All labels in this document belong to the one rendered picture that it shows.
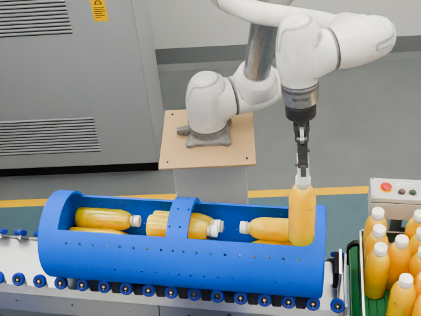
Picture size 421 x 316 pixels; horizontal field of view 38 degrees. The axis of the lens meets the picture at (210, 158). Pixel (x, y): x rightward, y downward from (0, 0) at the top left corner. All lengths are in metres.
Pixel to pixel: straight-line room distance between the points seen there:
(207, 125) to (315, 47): 1.06
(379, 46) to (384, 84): 3.15
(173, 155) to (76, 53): 1.18
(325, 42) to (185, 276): 0.84
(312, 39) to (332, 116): 2.89
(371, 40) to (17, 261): 1.45
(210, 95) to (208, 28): 2.41
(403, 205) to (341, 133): 2.03
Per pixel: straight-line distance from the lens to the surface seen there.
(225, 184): 2.50
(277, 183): 3.75
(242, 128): 2.53
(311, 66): 1.41
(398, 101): 4.47
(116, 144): 3.75
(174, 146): 2.47
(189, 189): 2.52
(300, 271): 1.82
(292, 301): 1.98
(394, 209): 2.16
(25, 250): 2.33
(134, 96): 3.52
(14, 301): 2.27
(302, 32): 1.38
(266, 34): 2.12
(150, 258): 1.88
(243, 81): 2.34
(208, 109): 2.35
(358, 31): 1.46
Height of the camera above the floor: 2.57
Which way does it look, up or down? 41 degrees down
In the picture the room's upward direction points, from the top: 5 degrees counter-clockwise
